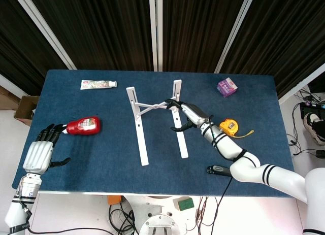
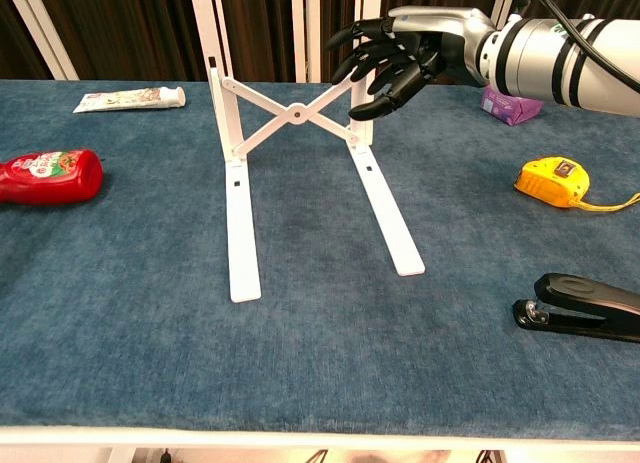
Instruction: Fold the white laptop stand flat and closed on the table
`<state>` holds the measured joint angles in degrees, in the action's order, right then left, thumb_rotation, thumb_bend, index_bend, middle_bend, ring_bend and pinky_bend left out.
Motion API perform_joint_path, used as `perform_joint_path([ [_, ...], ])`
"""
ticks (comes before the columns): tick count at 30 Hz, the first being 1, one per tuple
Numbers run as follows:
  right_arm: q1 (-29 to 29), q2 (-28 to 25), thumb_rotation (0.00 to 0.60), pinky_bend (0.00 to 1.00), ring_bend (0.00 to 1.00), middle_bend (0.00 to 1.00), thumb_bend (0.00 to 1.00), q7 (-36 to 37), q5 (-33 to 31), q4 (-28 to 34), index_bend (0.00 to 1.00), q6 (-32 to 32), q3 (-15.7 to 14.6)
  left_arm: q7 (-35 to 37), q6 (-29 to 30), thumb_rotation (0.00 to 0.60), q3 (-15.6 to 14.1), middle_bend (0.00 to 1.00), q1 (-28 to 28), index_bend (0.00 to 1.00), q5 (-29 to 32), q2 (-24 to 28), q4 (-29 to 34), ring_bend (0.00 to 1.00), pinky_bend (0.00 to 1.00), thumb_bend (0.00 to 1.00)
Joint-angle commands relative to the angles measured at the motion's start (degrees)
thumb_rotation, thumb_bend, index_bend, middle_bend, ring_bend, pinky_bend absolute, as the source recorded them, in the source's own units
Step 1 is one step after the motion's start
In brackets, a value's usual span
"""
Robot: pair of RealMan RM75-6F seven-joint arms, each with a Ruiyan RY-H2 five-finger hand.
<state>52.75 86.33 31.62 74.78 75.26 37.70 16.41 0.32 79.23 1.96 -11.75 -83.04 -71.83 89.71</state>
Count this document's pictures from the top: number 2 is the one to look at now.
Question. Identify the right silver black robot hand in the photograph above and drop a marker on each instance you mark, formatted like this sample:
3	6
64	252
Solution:
440	28

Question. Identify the white folding laptop stand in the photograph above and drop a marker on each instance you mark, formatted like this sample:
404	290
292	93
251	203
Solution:
243	243

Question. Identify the purple tissue pack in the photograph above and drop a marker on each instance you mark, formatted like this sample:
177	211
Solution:
510	110

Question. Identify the yellow tape measure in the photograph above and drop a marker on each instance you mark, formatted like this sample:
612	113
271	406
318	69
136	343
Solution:
545	183

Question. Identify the black stapler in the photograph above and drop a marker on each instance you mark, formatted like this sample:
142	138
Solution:
575	290

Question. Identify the dark brown curtain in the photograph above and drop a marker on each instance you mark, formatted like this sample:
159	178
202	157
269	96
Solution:
125	28

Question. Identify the white toothpaste tube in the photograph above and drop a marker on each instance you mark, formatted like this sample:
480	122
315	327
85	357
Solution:
130	99

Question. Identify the blue table cloth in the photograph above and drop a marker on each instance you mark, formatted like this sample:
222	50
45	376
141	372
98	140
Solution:
320	358

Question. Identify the red ketchup bottle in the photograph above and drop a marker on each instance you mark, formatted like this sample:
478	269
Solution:
50	178

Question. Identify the white slanted frame post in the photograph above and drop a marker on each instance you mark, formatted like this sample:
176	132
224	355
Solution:
45	33
504	3

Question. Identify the white upright frame post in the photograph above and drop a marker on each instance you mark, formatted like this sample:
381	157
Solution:
305	33

